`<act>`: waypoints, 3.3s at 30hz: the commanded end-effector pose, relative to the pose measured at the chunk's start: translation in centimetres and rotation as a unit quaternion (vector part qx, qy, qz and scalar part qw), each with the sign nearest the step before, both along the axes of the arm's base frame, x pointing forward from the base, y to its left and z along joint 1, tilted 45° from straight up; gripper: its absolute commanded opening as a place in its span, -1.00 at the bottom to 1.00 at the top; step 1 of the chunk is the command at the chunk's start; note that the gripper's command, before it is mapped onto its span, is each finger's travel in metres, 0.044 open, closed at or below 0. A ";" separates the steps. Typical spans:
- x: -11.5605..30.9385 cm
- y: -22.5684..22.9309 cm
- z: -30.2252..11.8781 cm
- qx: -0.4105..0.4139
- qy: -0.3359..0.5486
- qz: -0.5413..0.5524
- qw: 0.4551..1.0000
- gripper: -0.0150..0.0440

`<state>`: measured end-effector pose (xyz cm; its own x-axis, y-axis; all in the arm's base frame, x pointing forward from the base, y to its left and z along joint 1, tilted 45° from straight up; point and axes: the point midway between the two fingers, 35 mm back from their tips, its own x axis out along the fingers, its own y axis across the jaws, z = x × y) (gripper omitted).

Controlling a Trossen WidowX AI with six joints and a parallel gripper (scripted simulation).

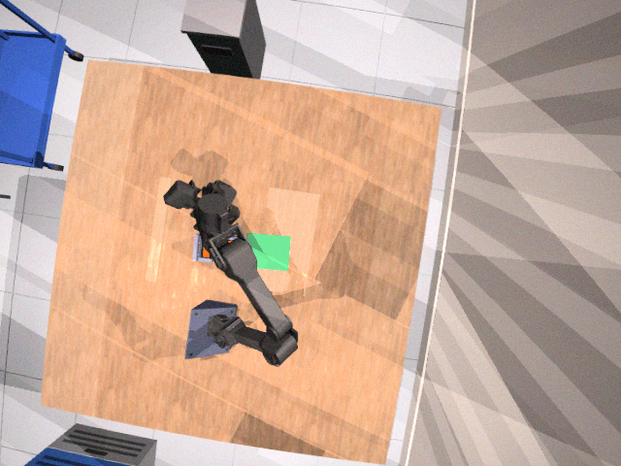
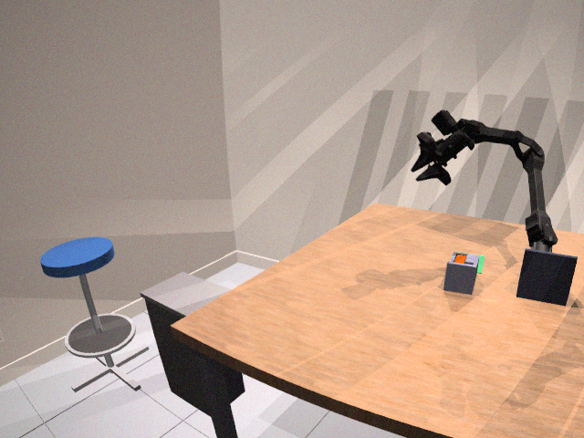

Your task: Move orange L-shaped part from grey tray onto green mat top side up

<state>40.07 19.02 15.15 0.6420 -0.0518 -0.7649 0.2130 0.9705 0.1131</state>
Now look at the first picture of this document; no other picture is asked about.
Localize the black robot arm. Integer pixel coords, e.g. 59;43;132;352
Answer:
197;181;298;367

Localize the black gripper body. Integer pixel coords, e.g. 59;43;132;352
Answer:
163;180;240;231

